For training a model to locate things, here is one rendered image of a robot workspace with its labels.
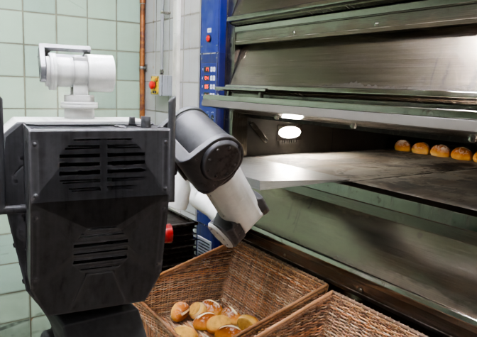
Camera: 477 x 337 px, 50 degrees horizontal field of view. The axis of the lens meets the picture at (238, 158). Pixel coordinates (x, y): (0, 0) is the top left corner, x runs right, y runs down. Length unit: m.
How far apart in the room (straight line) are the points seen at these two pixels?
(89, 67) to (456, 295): 1.00
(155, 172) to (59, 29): 2.01
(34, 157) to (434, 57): 1.01
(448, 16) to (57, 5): 1.91
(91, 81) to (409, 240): 0.96
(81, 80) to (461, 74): 0.87
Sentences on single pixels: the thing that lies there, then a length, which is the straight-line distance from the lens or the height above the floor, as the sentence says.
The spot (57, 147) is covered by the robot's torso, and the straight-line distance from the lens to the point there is 0.74.
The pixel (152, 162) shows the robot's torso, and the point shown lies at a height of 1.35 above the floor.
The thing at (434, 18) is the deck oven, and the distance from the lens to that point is 1.41.
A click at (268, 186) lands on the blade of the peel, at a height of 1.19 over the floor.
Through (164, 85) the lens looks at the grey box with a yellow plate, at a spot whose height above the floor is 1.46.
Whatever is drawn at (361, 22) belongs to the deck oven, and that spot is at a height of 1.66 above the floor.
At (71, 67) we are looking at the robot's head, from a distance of 0.92.
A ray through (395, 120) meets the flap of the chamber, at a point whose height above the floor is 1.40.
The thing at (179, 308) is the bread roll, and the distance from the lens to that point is 1.98.
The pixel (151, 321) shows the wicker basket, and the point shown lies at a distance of 1.76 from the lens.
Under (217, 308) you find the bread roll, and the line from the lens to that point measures 2.03.
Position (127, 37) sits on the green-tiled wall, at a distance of 2.84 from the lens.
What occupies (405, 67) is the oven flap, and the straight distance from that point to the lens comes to 1.44.
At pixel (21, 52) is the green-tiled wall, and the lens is 2.69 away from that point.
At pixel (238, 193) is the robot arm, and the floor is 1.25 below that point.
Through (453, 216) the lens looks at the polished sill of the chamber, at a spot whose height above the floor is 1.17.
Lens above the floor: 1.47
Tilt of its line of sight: 8 degrees down
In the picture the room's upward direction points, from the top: 2 degrees clockwise
